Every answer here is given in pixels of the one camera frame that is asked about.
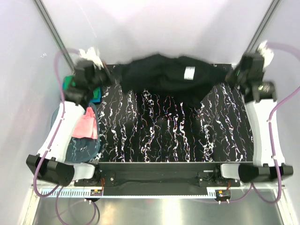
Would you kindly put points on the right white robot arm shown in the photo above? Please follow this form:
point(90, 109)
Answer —
point(260, 100)

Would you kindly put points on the aluminium frame post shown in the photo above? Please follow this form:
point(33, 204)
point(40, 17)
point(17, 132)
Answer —
point(255, 40)
point(54, 33)

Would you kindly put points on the pink t shirt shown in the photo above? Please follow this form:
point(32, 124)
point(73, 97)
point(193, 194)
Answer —
point(86, 127)

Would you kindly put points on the right aluminium frame post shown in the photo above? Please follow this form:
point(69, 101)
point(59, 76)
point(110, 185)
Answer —
point(255, 40)

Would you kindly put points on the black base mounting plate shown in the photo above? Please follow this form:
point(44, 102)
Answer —
point(114, 174)

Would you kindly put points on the folded blue t shirt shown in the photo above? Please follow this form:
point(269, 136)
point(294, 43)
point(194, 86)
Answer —
point(96, 92)

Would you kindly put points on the white slotted cable duct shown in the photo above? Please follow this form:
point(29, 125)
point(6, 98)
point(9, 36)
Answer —
point(112, 192)

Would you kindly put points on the folded green t shirt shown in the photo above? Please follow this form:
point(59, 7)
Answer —
point(68, 80)

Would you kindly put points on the left aluminium frame post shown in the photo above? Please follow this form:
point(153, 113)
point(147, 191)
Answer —
point(54, 33)

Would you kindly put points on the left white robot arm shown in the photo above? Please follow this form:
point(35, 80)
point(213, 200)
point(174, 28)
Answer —
point(49, 164)

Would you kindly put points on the black t shirt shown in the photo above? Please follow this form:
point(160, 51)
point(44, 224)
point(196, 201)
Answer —
point(187, 79)

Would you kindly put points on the clear blue plastic bin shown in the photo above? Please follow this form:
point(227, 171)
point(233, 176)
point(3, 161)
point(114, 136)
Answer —
point(84, 149)

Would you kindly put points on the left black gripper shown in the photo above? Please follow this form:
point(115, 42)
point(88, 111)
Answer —
point(110, 80)

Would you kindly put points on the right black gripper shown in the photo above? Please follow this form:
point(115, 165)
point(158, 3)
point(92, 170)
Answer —
point(229, 78)

